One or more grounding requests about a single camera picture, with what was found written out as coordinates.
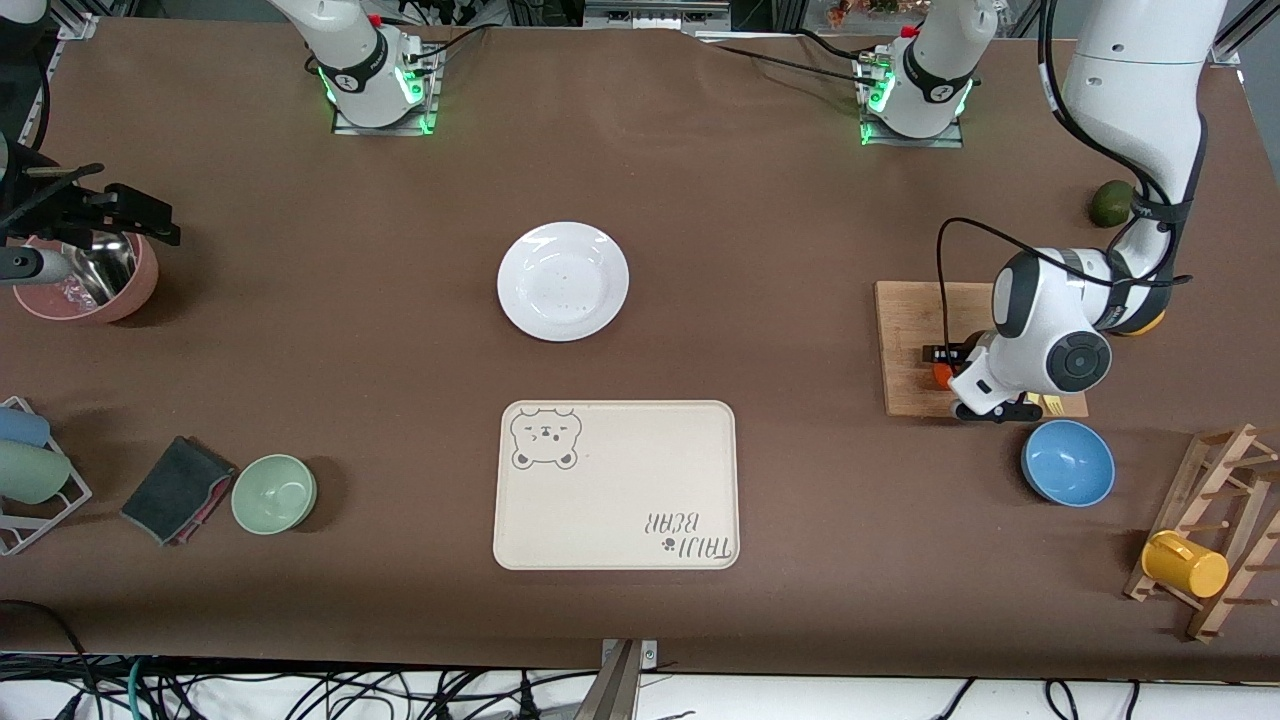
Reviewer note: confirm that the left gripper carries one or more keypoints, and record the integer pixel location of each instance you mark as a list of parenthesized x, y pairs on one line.
[(962, 352)]

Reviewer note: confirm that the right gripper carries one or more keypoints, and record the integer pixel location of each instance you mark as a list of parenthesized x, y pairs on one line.
[(62, 212)]

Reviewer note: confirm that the orange fruit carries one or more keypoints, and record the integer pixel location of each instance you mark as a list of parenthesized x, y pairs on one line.
[(941, 377)]

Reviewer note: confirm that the white round plate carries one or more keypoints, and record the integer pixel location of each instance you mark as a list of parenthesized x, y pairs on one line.
[(563, 281)]

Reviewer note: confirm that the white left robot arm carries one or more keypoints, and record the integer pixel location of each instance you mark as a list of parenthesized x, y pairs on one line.
[(1140, 90)]

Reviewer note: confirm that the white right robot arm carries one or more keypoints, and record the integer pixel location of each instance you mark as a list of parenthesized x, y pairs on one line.
[(350, 60)]

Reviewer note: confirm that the wooden cutting board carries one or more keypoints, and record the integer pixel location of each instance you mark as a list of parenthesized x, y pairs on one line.
[(905, 340)]

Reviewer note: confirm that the metal scoop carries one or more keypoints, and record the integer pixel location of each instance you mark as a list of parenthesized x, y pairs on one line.
[(105, 270)]

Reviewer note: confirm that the pink bowl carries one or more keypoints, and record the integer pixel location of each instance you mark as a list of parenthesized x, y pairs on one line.
[(135, 285)]

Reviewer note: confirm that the clear crumpled plastic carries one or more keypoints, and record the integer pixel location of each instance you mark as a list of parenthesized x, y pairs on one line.
[(72, 293)]

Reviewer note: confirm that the blue bowl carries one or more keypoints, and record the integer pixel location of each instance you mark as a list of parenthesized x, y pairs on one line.
[(1068, 463)]

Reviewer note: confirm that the yellow lemon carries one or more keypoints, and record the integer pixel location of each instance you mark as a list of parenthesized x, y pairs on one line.
[(1145, 324)]

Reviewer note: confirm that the green avocado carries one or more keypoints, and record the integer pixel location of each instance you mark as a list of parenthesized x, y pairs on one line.
[(1108, 204)]

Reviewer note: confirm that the pale blue cup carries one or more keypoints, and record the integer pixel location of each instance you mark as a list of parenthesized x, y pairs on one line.
[(20, 427)]

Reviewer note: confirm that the folded dark grey cloth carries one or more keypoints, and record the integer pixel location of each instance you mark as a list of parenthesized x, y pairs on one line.
[(170, 490)]

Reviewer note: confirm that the pale green cup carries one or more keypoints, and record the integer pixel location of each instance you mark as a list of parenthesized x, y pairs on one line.
[(30, 472)]

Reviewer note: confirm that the wooden peg mug rack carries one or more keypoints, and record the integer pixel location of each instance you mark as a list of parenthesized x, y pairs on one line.
[(1215, 470)]

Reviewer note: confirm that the light green bowl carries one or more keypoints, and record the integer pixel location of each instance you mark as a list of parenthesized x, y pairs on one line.
[(273, 495)]

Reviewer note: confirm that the yellow mug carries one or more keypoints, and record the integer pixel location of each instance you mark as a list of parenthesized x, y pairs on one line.
[(1185, 565)]

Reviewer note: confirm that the cream bear print tray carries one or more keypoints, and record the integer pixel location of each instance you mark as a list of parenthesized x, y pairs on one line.
[(620, 480)]

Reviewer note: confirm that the grey metal bar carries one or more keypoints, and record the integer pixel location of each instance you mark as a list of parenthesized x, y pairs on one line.
[(612, 690)]

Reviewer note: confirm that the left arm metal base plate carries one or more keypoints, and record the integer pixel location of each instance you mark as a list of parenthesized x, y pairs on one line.
[(870, 135)]

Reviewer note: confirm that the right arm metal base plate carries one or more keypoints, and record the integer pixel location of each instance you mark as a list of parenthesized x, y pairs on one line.
[(428, 100)]

